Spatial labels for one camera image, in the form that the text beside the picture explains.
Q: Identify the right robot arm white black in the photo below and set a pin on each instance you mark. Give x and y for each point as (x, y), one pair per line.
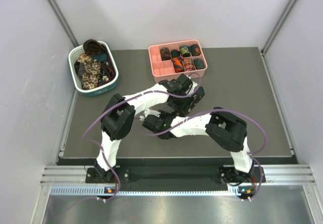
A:
(225, 129)

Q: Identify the rolled orange navy striped tie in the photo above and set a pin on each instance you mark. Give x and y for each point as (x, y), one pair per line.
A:
(178, 65)

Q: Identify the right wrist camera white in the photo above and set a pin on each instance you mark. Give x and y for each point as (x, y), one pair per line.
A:
(149, 112)

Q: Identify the rolled red multicolour tie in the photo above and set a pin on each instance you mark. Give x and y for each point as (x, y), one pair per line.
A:
(188, 64)

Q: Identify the rolled dark teal tie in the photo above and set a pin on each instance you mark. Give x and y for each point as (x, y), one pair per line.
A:
(199, 64)

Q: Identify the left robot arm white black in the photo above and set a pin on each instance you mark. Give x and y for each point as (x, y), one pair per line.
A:
(181, 94)

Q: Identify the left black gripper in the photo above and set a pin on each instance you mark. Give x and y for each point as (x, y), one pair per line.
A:
(182, 109)

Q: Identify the dark grey table mat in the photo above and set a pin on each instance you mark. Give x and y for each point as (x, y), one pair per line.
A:
(235, 79)

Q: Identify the pink divided organizer box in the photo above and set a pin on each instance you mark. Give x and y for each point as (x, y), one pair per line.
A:
(170, 60)

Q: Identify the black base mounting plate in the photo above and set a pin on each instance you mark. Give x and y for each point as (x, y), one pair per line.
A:
(205, 171)

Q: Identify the rolled black tie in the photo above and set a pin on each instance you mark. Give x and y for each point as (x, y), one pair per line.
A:
(175, 53)

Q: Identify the teal white laundry basket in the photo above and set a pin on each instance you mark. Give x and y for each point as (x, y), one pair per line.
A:
(109, 74)

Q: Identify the aluminium frame rail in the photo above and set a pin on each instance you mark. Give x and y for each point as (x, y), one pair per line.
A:
(71, 180)

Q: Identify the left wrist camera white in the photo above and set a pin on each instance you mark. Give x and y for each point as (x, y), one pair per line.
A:
(194, 88)

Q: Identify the rolled maroon patterned tie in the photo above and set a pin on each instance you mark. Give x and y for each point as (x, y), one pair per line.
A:
(165, 54)

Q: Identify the brown patterned tie in basket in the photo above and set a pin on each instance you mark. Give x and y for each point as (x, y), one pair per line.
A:
(92, 47)

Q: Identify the rolled dark green tie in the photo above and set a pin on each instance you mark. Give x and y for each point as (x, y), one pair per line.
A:
(195, 50)

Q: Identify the rolled green yellow tie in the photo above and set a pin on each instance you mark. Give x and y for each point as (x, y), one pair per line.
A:
(185, 51)

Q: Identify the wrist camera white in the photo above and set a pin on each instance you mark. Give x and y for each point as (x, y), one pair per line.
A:
(149, 112)
(194, 88)

